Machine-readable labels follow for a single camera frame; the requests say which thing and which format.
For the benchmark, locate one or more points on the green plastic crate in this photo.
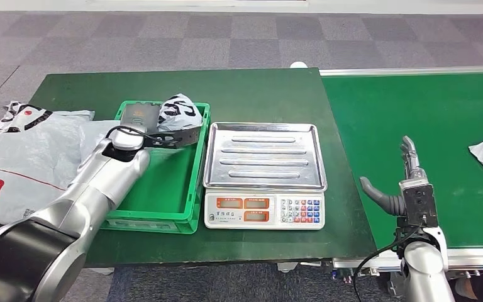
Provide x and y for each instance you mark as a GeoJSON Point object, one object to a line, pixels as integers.
{"type": "Point", "coordinates": [170, 179]}

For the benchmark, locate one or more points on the large grey bag red print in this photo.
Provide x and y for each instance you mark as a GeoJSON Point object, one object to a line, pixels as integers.
{"type": "Point", "coordinates": [16, 158]}

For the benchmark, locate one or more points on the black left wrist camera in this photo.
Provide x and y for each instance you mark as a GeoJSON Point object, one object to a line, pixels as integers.
{"type": "Point", "coordinates": [183, 135]}

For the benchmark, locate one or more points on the electronic scale with steel tray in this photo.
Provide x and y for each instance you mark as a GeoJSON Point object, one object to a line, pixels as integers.
{"type": "Point", "coordinates": [266, 158]}

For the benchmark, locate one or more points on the white table foot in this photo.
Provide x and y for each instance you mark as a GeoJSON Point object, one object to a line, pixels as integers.
{"type": "Point", "coordinates": [287, 267]}

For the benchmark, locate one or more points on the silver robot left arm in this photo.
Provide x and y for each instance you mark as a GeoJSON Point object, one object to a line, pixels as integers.
{"type": "Point", "coordinates": [79, 196]}

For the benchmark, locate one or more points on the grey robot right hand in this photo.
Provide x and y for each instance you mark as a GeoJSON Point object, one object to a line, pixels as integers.
{"type": "Point", "coordinates": [385, 202]}

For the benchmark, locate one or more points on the white round knob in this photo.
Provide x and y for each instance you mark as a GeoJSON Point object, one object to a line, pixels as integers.
{"type": "Point", "coordinates": [297, 65]}

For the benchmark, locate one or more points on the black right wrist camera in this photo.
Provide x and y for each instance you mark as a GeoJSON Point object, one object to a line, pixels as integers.
{"type": "Point", "coordinates": [420, 204]}

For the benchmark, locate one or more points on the small grey parcel black print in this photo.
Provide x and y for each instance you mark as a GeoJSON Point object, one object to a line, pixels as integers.
{"type": "Point", "coordinates": [179, 112]}

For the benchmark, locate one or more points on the flat grey bag black print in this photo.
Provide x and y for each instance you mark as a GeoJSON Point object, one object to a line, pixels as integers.
{"type": "Point", "coordinates": [58, 118]}

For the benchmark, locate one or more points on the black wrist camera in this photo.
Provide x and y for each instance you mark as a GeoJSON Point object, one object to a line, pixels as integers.
{"type": "Point", "coordinates": [183, 135]}
{"type": "Point", "coordinates": [420, 204]}

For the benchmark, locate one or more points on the green conveyor belt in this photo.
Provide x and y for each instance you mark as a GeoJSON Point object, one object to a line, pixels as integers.
{"type": "Point", "coordinates": [412, 108]}

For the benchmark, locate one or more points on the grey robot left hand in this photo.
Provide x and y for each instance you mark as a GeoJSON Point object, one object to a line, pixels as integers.
{"type": "Point", "coordinates": [139, 116]}

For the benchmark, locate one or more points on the dark green table board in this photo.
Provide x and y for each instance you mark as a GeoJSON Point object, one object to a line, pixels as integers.
{"type": "Point", "coordinates": [245, 91]}

